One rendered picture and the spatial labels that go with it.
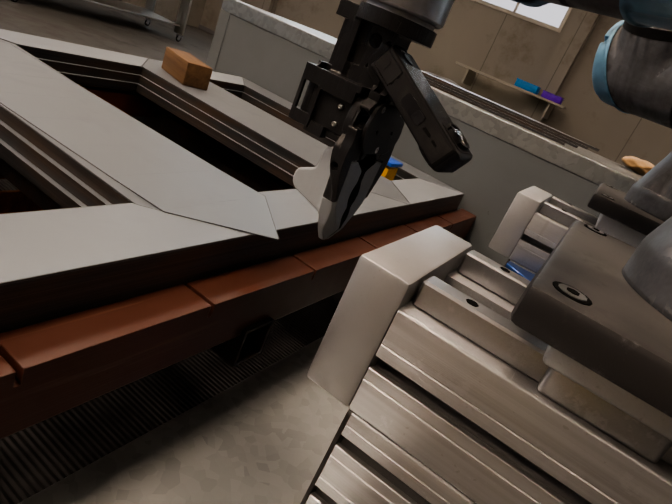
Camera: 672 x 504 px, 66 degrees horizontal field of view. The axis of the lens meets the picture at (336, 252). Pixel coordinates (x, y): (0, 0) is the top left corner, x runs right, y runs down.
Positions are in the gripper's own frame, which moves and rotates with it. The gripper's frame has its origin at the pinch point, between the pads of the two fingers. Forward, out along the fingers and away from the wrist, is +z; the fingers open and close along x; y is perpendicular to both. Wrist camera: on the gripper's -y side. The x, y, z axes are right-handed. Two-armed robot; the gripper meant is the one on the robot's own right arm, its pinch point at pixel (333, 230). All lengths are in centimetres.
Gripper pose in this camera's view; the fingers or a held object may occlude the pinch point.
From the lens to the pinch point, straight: 51.5
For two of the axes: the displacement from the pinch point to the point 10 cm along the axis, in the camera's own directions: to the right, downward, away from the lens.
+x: -5.1, 1.5, -8.5
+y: -7.8, -5.0, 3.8
